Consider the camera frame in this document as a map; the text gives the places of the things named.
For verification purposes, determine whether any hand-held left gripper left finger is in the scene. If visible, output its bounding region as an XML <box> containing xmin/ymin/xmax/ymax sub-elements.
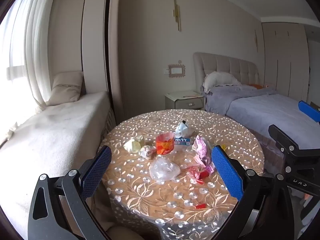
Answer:
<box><xmin>27</xmin><ymin>145</ymin><xmax>112</xmax><ymax>240</ymax></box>

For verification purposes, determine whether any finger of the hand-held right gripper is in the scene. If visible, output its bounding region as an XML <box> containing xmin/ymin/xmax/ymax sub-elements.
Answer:
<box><xmin>268</xmin><ymin>124</ymin><xmax>320</xmax><ymax>196</ymax></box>
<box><xmin>298</xmin><ymin>100</ymin><xmax>320</xmax><ymax>125</ymax></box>

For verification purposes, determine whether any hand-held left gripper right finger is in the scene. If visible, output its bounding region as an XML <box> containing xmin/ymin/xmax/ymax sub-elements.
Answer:
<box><xmin>211</xmin><ymin>145</ymin><xmax>295</xmax><ymax>240</ymax></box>

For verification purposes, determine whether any pink purple wrapper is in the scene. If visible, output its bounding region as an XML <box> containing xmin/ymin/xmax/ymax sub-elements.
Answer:
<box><xmin>192</xmin><ymin>134</ymin><xmax>215</xmax><ymax>174</ymax></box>

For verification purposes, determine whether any clear plastic bag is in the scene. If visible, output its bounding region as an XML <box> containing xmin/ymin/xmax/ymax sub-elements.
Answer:
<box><xmin>149</xmin><ymin>156</ymin><xmax>181</xmax><ymax>182</ymax></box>

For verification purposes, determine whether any red clear wrapper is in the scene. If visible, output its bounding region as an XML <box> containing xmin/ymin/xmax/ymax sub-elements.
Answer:
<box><xmin>186</xmin><ymin>167</ymin><xmax>210</xmax><ymax>183</ymax></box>

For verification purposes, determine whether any lilac bedspread with pink skirt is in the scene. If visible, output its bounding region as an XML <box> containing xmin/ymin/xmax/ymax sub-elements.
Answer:
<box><xmin>204</xmin><ymin>84</ymin><xmax>320</xmax><ymax>173</ymax></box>

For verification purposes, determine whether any yellow white crumpled wrapper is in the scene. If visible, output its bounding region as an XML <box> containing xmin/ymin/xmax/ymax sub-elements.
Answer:
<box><xmin>124</xmin><ymin>135</ymin><xmax>145</xmax><ymax>153</ymax></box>

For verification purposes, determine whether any floral embroidered tablecloth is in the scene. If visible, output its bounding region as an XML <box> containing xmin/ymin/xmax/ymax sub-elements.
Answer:
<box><xmin>101</xmin><ymin>109</ymin><xmax>265</xmax><ymax>240</ymax></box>

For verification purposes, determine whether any crumpled patterned wrapper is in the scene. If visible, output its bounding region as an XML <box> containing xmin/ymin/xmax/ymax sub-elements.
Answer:
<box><xmin>139</xmin><ymin>145</ymin><xmax>157</xmax><ymax>159</ymax></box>

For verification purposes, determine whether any beige wardrobe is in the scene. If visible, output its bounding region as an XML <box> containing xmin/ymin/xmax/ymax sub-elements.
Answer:
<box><xmin>261</xmin><ymin>22</ymin><xmax>310</xmax><ymax>103</ymax></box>

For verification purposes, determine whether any white window seat cushion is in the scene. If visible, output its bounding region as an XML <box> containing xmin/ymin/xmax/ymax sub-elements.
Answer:
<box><xmin>0</xmin><ymin>91</ymin><xmax>117</xmax><ymax>233</ymax></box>

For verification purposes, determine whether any white plastic bag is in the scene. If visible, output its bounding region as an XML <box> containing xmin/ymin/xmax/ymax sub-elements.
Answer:
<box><xmin>174</xmin><ymin>120</ymin><xmax>194</xmax><ymax>138</ymax></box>

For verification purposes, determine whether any white nightstand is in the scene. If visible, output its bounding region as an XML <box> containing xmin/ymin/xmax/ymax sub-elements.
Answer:
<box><xmin>164</xmin><ymin>91</ymin><xmax>206</xmax><ymax>110</ymax></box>

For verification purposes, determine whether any white ruffled pillow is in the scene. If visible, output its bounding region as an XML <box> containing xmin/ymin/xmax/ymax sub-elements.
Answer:
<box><xmin>202</xmin><ymin>72</ymin><xmax>242</xmax><ymax>93</ymax></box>

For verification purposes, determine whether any beige square pillow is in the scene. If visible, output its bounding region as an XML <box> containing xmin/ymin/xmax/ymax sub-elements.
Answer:
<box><xmin>46</xmin><ymin>71</ymin><xmax>84</xmax><ymax>107</ymax></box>

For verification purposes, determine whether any beige padded headboard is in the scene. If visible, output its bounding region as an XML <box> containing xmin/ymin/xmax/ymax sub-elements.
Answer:
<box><xmin>193</xmin><ymin>52</ymin><xmax>259</xmax><ymax>93</ymax></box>

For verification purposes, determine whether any white sheer curtain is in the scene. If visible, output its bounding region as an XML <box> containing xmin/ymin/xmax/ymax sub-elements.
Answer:
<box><xmin>0</xmin><ymin>0</ymin><xmax>59</xmax><ymax>140</ymax></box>

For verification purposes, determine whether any scalloped wall switch frame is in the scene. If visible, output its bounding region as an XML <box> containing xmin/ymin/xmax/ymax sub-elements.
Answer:
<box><xmin>168</xmin><ymin>64</ymin><xmax>186</xmax><ymax>78</ymax></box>

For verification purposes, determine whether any large gold wall ornament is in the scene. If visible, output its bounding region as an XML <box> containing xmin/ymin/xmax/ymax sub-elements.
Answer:
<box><xmin>172</xmin><ymin>0</ymin><xmax>181</xmax><ymax>32</ymax></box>

